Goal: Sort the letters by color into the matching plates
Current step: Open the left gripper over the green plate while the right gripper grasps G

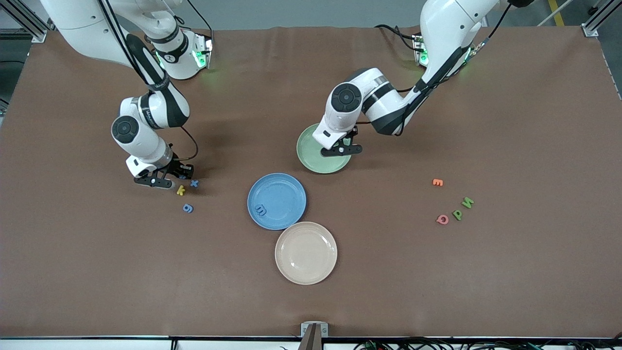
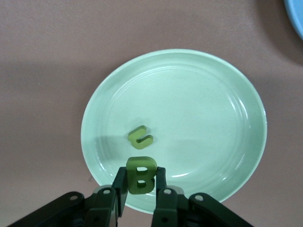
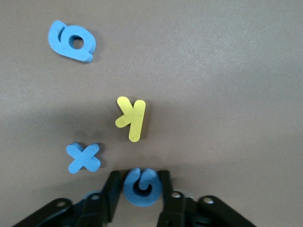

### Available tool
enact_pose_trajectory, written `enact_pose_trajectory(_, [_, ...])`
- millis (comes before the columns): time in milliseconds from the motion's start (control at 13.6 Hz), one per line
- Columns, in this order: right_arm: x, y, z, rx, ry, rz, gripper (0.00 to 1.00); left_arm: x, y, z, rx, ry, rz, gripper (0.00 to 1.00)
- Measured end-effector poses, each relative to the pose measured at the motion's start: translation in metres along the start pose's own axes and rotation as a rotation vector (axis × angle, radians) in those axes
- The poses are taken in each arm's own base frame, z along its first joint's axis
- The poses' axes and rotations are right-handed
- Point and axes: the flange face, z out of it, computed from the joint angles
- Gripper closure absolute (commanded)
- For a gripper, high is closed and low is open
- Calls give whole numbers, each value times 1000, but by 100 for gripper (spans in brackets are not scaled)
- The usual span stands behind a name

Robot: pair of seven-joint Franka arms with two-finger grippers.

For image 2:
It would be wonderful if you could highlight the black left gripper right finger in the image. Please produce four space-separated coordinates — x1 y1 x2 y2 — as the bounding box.
151 166 255 227

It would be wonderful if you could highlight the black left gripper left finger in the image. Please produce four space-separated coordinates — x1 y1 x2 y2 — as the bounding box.
9 166 130 227

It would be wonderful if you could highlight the green foam letter B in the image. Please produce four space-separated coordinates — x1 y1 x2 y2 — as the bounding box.
126 156 158 195

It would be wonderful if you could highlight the green foam letter n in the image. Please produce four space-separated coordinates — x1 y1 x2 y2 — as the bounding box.
127 125 154 150

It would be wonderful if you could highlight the light green plate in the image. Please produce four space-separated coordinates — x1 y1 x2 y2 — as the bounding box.
80 49 268 215

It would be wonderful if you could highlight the brown table cover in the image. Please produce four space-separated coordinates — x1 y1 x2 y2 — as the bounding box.
0 0 303 227

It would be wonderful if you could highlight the blue plate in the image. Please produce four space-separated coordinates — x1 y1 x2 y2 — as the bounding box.
284 0 303 40

